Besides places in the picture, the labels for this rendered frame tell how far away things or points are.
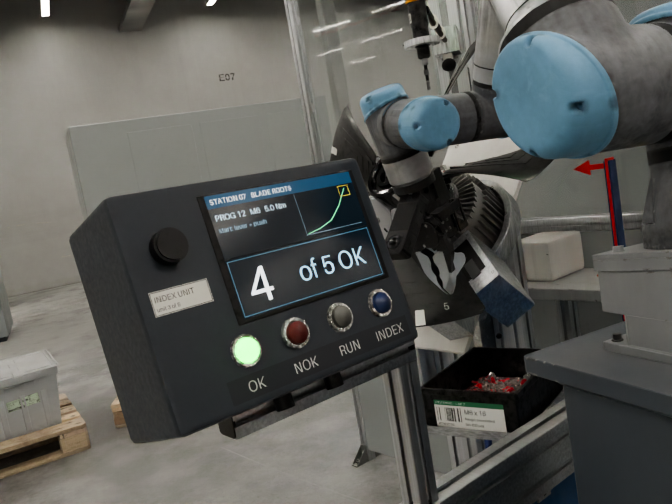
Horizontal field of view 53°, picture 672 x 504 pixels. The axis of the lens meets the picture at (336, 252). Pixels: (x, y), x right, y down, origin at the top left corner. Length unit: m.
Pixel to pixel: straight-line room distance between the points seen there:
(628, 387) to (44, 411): 3.58
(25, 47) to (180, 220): 13.18
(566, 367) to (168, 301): 0.43
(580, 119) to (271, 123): 6.53
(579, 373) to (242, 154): 6.35
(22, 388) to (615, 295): 3.50
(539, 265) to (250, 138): 5.40
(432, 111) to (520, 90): 0.31
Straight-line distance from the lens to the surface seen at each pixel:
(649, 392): 0.69
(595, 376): 0.73
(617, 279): 0.77
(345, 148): 1.64
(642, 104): 0.66
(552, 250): 1.86
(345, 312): 0.60
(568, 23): 0.67
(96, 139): 6.76
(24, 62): 13.65
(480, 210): 1.44
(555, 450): 0.99
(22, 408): 4.01
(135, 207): 0.54
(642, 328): 0.77
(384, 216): 1.43
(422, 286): 1.23
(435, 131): 0.96
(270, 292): 0.57
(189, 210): 0.56
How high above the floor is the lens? 1.25
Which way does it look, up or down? 7 degrees down
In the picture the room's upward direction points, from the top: 10 degrees counter-clockwise
